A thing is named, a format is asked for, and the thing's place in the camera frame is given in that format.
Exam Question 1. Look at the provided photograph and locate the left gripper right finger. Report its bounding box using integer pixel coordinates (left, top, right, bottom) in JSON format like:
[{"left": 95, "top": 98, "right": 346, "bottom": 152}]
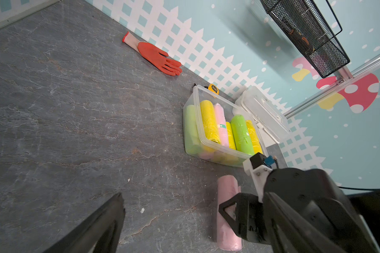
[{"left": 263, "top": 191, "right": 348, "bottom": 253}]

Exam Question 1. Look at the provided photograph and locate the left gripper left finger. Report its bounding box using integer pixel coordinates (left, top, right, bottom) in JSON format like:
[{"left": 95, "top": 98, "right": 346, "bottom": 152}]
[{"left": 45, "top": 193, "right": 126, "bottom": 253}]

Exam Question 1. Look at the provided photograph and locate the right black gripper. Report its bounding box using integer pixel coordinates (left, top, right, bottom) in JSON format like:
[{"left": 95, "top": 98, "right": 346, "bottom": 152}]
[{"left": 218, "top": 193, "right": 269, "bottom": 245}]

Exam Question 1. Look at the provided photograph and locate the pink roll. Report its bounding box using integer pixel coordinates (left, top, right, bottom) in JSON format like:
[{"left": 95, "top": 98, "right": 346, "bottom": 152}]
[
  {"left": 216, "top": 174, "right": 243, "bottom": 252},
  {"left": 214, "top": 103, "right": 229, "bottom": 147}
]

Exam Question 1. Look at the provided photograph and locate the yellow roll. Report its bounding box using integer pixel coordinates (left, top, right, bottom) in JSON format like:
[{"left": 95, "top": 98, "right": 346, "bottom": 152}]
[
  {"left": 200, "top": 100, "right": 221, "bottom": 144},
  {"left": 226, "top": 122, "right": 236, "bottom": 150},
  {"left": 246, "top": 120, "right": 263, "bottom": 154}
]

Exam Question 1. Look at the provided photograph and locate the green roll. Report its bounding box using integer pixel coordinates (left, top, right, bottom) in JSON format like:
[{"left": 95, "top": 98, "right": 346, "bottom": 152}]
[
  {"left": 184, "top": 105, "right": 201, "bottom": 156},
  {"left": 231, "top": 114, "right": 255, "bottom": 156}
]

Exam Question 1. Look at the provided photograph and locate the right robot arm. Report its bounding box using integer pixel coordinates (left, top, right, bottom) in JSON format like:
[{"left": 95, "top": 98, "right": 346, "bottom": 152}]
[{"left": 219, "top": 168, "right": 380, "bottom": 253}]

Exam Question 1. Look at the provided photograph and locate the clear plastic storage box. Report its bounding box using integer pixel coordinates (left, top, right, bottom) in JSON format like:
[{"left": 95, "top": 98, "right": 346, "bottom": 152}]
[{"left": 183, "top": 85, "right": 268, "bottom": 168}]

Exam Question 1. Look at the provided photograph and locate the white lidded tool case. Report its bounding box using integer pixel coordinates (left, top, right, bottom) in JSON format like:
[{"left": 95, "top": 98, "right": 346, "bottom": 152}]
[{"left": 235, "top": 86, "right": 290, "bottom": 144}]

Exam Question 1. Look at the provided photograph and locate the yellow tape measure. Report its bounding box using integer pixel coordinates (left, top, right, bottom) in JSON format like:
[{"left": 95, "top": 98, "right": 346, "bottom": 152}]
[{"left": 193, "top": 83, "right": 220, "bottom": 95}]

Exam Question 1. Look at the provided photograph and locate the red work glove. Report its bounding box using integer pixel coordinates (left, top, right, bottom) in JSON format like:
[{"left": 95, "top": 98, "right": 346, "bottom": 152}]
[{"left": 122, "top": 32, "right": 183, "bottom": 76}]

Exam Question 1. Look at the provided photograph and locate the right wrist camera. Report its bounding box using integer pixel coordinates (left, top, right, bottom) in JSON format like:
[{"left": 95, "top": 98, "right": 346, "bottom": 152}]
[{"left": 243, "top": 153, "right": 279, "bottom": 203}]

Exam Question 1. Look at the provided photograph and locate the black wire mesh basket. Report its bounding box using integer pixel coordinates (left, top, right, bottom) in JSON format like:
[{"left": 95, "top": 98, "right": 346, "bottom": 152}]
[{"left": 261, "top": 0, "right": 350, "bottom": 78}]

